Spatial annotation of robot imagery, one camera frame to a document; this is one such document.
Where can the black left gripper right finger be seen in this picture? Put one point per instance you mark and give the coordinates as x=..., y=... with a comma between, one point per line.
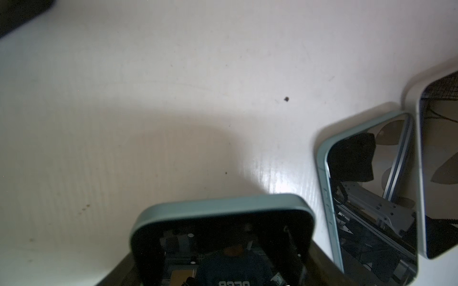
x=321, y=271

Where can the green-cased phone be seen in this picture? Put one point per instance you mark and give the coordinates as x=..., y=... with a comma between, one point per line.
x=246, y=241

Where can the silver-edged black phone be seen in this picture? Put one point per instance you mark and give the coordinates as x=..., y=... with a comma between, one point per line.
x=432, y=100

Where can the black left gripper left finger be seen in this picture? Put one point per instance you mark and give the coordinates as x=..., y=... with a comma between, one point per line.
x=124, y=274

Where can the dark phone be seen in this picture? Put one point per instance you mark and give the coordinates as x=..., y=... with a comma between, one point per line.
x=362, y=172

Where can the black square phone stand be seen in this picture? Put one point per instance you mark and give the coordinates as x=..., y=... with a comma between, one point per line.
x=15, y=13

